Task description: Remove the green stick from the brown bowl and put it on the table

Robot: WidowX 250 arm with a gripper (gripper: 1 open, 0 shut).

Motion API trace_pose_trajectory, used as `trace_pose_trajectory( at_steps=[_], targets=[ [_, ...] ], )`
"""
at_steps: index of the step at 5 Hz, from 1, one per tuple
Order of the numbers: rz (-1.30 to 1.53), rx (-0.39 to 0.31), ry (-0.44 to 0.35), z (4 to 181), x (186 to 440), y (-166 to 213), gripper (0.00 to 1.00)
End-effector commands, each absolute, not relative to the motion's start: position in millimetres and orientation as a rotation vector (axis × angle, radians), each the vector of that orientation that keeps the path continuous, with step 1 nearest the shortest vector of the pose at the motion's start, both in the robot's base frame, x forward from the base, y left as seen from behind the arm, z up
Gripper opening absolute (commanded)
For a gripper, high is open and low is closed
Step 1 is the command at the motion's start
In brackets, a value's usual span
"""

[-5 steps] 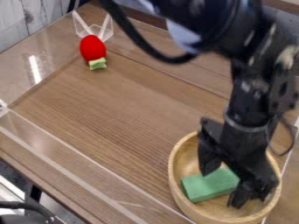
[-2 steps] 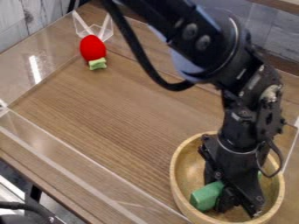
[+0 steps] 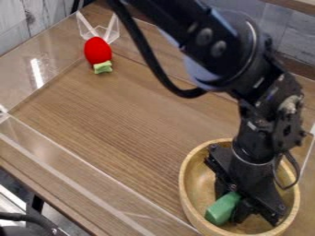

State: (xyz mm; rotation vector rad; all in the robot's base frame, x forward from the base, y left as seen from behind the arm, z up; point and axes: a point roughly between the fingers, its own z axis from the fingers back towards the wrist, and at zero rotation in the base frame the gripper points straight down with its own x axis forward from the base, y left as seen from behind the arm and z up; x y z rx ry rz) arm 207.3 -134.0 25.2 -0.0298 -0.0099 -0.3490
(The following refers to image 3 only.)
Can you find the clear acrylic corner bracket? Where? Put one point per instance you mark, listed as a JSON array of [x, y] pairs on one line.
[[108, 32]]

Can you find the black table leg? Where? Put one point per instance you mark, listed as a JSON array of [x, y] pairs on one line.
[[37, 203]]

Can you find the green rectangular block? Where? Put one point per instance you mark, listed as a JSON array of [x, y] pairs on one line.
[[219, 211]]

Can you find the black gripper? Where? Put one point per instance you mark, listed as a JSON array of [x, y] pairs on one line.
[[249, 179]]

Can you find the red plush strawberry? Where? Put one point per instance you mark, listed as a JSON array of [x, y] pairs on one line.
[[99, 55]]

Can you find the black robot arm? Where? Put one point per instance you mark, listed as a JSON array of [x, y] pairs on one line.
[[229, 58]]

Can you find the brown wooden bowl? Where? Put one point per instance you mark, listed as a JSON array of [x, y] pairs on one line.
[[196, 180]]

